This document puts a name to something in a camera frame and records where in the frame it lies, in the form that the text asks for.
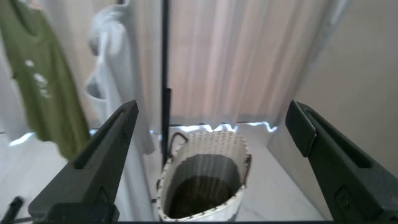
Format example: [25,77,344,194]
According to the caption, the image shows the black clothes rack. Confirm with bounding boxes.
[0,0,173,222]

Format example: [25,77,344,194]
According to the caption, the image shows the pale grey shorts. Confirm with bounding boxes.
[82,2,157,222]

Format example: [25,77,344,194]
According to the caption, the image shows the green long-sleeved shirt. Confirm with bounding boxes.
[0,0,91,161]

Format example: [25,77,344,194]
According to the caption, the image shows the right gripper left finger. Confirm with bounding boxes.
[27,99,139,222]

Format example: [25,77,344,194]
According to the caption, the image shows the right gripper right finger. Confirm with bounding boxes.
[284,99,398,222]

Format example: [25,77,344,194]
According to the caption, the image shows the white laundry basket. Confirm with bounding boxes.
[155,130,253,222]

